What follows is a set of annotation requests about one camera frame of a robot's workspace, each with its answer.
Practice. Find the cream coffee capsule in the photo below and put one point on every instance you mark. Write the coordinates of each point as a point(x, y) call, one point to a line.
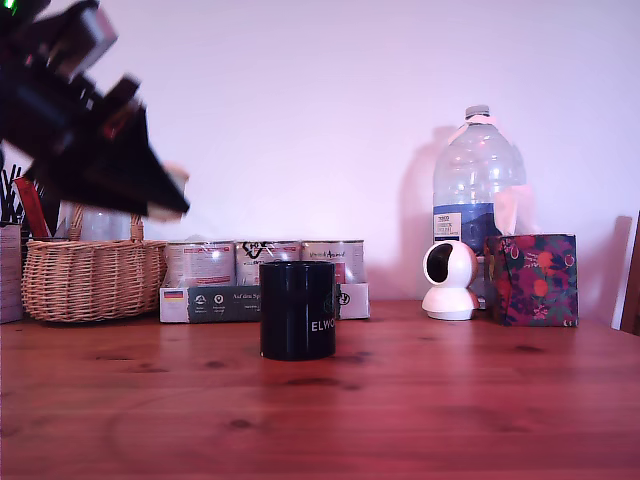
point(177, 175)

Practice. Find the black coffee mug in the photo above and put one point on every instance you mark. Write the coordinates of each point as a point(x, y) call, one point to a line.
point(295, 310)

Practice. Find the small clear bottle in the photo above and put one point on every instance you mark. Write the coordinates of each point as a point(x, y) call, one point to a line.
point(105, 225)

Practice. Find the red flat stick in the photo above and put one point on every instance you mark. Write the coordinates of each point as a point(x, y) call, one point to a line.
point(35, 210)

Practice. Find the bundle of black pens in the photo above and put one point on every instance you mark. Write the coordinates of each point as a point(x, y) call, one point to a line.
point(7, 200)

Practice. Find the white labelled tin can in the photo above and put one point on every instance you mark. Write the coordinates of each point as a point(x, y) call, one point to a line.
point(200, 262)

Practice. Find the white printed carton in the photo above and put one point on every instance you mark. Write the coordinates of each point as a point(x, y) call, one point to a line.
point(10, 275)

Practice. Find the tin can with heart logo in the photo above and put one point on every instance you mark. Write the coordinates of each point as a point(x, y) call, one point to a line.
point(255, 252)

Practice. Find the printed cardboard can tray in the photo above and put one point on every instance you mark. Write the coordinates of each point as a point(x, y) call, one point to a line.
point(215, 302)

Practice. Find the tin can with red label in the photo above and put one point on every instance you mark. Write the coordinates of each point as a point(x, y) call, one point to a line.
point(345, 260)

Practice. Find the large clear water bottle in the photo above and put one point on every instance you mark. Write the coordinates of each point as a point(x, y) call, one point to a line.
point(475, 170)

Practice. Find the white tissue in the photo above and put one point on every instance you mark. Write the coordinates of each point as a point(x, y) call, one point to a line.
point(510, 210)

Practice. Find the floral tissue box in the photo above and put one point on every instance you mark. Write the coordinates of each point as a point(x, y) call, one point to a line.
point(535, 285)

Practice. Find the pale grey camera box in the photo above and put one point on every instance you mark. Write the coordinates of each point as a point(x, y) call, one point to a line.
point(87, 42)

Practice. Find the small white round camera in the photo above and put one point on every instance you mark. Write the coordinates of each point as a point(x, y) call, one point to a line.
point(447, 295)

